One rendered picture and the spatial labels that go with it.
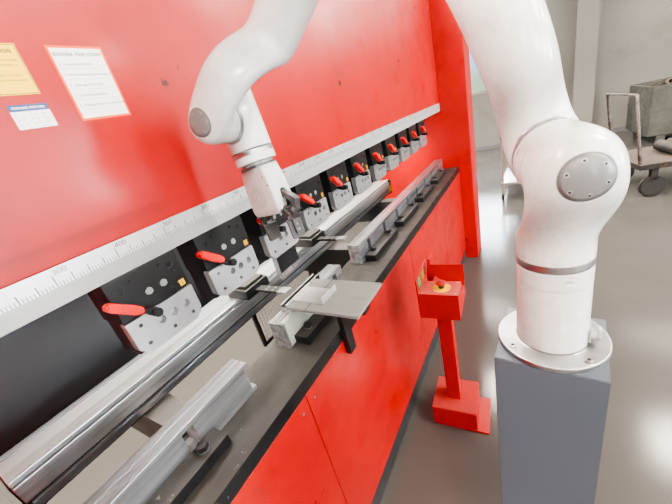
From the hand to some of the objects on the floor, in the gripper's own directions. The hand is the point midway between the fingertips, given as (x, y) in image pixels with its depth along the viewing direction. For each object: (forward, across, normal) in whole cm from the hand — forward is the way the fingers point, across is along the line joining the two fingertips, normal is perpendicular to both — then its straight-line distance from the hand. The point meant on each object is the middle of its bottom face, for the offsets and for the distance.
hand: (285, 233), depth 69 cm
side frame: (+112, +111, -235) cm, 283 cm away
